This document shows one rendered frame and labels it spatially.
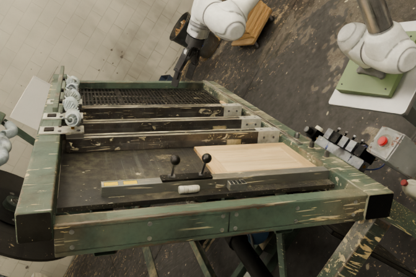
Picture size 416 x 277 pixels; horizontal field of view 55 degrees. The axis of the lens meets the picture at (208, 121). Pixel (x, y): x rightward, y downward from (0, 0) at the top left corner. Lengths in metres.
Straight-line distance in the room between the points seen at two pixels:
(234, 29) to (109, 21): 5.68
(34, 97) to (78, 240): 4.32
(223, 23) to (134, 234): 0.76
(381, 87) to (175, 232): 1.21
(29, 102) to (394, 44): 4.56
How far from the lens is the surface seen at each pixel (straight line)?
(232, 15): 1.45
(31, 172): 1.52
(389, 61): 1.82
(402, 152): 1.66
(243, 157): 1.89
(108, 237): 1.31
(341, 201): 1.58
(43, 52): 6.92
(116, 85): 3.31
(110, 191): 1.51
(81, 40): 6.96
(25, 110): 5.55
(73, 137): 1.92
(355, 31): 1.96
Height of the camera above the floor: 2.11
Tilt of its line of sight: 24 degrees down
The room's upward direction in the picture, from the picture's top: 59 degrees counter-clockwise
